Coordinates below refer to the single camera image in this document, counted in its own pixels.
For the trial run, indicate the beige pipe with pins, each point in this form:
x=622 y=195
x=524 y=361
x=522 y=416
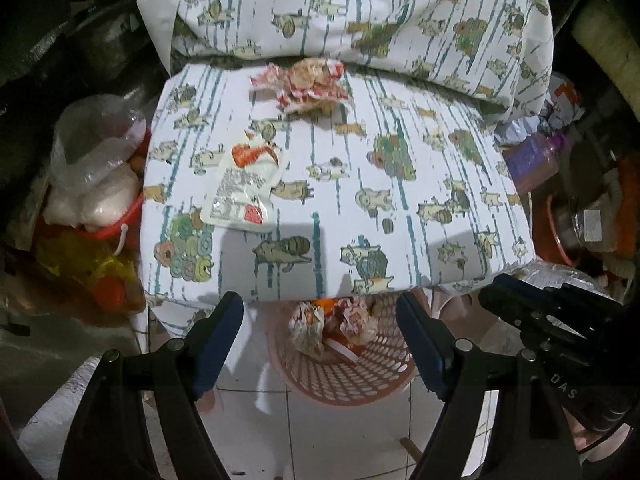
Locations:
x=607 y=45

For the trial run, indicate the printed pillow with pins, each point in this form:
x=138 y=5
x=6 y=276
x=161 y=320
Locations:
x=350 y=10

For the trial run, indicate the clear plastic bag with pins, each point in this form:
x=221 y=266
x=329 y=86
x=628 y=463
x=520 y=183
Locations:
x=92 y=145

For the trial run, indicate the red white wrapper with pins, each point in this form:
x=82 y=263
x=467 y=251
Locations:
x=306 y=327
x=305 y=82

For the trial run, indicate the yellow plastic bag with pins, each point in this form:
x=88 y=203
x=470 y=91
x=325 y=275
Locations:
x=85 y=265

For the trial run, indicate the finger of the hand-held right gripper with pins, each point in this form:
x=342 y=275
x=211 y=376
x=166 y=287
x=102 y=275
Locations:
x=515 y=305

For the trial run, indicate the red instant noodle cup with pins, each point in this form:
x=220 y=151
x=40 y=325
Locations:
x=341 y=349

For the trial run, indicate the crumpled white orange bag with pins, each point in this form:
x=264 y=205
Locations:
x=565 y=102

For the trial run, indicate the red bucket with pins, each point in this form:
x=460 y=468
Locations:
x=132 y=215

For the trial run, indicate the small wooden stick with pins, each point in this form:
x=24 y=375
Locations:
x=411 y=449

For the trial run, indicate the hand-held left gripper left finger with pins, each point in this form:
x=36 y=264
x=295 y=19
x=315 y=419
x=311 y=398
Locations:
x=217 y=345

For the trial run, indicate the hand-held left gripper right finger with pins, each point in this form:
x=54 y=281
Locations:
x=422 y=347

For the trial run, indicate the white sauce packet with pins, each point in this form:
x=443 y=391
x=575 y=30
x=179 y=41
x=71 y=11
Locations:
x=240 y=190

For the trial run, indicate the pink plastic basket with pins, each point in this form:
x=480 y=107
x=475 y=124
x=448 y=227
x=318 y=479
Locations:
x=345 y=385

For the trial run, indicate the orange basin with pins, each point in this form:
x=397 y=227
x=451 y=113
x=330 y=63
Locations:
x=545 y=240

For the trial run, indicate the white plastic bag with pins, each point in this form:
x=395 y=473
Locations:
x=95 y=205

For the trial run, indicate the person's right hand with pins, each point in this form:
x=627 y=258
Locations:
x=595 y=440

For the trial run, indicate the purple container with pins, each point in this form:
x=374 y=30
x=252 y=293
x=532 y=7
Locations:
x=537 y=160

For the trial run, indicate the clear plastic packet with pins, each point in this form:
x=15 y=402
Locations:
x=597 y=225

